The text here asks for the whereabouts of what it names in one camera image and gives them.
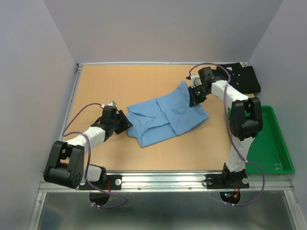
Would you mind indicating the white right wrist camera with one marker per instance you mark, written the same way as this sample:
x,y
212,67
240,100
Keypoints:
x,y
194,80

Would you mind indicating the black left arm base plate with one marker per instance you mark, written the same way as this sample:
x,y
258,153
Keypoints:
x,y
109,182

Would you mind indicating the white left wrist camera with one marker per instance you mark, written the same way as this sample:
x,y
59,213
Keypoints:
x,y
111,103

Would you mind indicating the aluminium table frame rail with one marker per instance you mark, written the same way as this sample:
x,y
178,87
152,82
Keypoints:
x,y
171,199

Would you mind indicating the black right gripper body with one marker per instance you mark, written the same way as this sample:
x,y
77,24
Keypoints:
x,y
207,92

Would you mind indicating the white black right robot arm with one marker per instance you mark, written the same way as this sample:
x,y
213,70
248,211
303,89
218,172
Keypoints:
x,y
244,121

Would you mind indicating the light blue long sleeve shirt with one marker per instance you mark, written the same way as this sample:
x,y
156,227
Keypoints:
x,y
164,117

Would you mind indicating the green plastic tray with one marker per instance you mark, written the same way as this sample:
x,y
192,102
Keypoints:
x,y
269,149

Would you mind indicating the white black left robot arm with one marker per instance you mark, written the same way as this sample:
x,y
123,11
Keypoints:
x,y
65,165

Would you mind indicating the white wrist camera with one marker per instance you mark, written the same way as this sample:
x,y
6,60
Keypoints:
x,y
111,103
194,80

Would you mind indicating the folded black shirt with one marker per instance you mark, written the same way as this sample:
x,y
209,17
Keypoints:
x,y
243,79

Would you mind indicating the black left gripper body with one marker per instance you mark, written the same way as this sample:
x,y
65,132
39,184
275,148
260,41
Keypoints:
x,y
113,123

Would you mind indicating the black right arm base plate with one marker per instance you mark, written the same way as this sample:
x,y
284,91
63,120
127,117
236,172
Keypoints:
x,y
218,181

